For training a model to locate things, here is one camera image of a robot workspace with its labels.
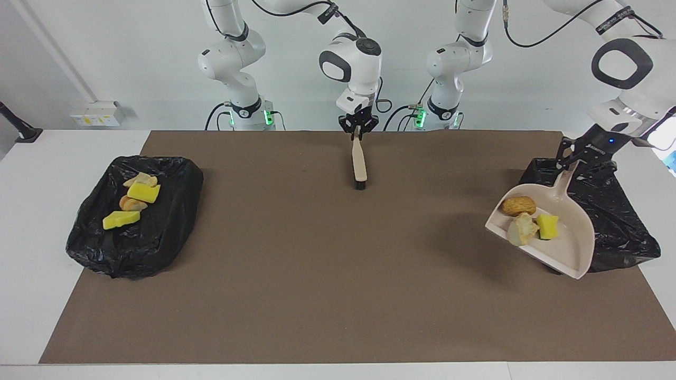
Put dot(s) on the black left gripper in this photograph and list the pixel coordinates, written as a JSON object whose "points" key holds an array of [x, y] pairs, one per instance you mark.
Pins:
{"points": [[599, 149]]}

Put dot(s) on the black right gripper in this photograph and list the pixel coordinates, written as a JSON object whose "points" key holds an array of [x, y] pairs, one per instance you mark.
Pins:
{"points": [[359, 120]]}

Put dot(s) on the beige hand brush black bristles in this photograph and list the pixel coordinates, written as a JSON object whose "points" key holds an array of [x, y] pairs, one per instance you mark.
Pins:
{"points": [[359, 163]]}

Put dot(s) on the small yellow sponge wedge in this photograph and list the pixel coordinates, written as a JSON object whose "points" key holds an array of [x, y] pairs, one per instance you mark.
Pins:
{"points": [[548, 227]]}

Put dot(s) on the brown bread roll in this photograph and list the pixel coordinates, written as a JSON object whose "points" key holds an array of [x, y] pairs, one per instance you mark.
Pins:
{"points": [[518, 206]]}

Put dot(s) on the beige plastic dustpan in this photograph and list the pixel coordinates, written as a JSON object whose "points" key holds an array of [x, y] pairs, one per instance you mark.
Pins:
{"points": [[567, 237]]}

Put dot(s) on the striped orange croissant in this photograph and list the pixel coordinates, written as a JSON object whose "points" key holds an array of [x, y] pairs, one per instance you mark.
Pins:
{"points": [[523, 229]]}

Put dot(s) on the yellow sponge piece with tail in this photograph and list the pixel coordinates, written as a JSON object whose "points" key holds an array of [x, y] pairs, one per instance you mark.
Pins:
{"points": [[143, 193]]}

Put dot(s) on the angular beige bread piece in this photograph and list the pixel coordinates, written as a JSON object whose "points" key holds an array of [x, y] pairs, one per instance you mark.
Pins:
{"points": [[140, 181]]}

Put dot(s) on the round beige bread piece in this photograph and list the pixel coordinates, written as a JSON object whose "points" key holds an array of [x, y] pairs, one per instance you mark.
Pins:
{"points": [[131, 203]]}

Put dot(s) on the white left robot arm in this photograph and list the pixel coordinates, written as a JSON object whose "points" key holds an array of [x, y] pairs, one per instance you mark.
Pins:
{"points": [[454, 60]]}

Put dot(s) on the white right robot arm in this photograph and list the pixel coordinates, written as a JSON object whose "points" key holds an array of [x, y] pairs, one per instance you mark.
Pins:
{"points": [[232, 58]]}

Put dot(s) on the black bag-lined bin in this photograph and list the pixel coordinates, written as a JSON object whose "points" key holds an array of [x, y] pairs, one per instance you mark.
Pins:
{"points": [[158, 237], [618, 227]]}

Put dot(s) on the blue object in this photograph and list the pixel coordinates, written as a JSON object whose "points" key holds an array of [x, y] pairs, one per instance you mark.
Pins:
{"points": [[672, 161]]}

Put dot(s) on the brown table mat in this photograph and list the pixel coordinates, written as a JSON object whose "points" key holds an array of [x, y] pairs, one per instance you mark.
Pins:
{"points": [[338, 306]]}

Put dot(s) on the white wall socket box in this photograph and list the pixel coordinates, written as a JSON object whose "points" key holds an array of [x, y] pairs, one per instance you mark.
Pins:
{"points": [[97, 113]]}

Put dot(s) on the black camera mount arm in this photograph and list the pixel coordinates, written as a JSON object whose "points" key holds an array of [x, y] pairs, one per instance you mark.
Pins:
{"points": [[26, 134]]}

